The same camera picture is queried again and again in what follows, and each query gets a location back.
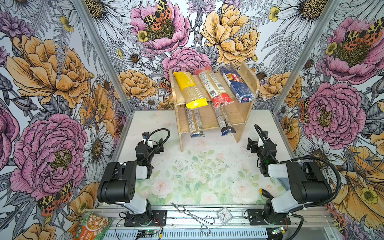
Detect red spaghetti bag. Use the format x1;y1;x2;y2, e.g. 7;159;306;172
196;67;234;107

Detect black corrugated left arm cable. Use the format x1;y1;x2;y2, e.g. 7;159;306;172
136;128;171;166

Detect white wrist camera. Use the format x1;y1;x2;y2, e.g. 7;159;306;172
250;137;266;148
142;132;158;148

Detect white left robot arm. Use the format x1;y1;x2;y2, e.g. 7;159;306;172
97;139;164;227

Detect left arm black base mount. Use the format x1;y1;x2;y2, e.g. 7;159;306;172
124;210;168;227

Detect small white clock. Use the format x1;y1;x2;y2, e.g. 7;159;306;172
217;208;233;225

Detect aluminium corner post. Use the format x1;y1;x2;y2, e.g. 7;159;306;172
74;1;135;117
272;0;340;114

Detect metal wire tongs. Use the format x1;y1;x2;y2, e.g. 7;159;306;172
171;202;215;236

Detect yellow spaghetti bag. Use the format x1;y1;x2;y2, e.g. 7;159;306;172
174;72;208;110

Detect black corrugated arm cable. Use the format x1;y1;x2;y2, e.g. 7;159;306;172
136;128;171;166
254;123;343;240

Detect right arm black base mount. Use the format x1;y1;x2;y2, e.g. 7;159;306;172
244;209;292;226

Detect orange instant noodle packet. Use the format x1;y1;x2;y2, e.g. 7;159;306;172
73;212;113;240

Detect blue Barilla spaghetti box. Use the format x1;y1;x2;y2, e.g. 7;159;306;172
219;65;255;103

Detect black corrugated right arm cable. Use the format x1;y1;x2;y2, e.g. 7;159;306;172
254;123;343;240

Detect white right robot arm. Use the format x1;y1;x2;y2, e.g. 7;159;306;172
247;137;333;224

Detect wooden two-tier shelf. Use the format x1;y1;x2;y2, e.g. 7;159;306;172
168;62;261;152

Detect white slotted cable duct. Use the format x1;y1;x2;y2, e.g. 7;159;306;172
125;228;269;240

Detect aluminium corner post right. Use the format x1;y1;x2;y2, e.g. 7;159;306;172
272;0;340;114

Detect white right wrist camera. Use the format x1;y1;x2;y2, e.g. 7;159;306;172
250;137;266;148

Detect aluminium corner post left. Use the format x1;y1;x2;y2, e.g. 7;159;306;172
74;1;135;117

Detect yellow black handled tool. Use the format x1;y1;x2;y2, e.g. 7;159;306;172
259;189;274;199

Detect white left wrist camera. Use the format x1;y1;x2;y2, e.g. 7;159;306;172
142;132;158;148

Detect Ankara spaghetti bag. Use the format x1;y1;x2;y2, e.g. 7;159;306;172
185;106;205;138
212;103;236;137

